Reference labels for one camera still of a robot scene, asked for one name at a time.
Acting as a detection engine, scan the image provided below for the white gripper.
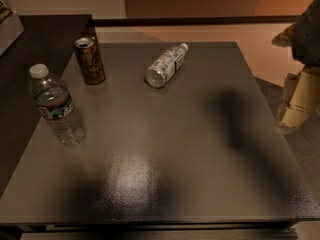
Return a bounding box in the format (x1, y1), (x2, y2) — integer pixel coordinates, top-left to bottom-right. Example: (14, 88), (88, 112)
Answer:
(275, 66), (320, 135)

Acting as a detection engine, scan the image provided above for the clear blue-label bottle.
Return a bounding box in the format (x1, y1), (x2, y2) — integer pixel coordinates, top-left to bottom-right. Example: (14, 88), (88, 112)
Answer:
(145, 43), (189, 88)

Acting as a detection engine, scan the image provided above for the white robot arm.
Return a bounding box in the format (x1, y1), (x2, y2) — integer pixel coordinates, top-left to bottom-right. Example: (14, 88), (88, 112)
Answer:
(272, 0), (320, 135)

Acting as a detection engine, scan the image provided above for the orange soda can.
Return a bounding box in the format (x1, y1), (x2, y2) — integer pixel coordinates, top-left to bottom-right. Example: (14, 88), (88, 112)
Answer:
(74, 36), (106, 85)

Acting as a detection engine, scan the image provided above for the upright clear water bottle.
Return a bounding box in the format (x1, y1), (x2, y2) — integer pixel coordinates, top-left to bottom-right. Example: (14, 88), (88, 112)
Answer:
(29, 64), (86, 147)

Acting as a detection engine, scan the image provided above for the grey box at left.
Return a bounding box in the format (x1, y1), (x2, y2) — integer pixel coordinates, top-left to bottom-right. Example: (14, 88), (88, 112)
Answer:
(0, 12), (24, 56)

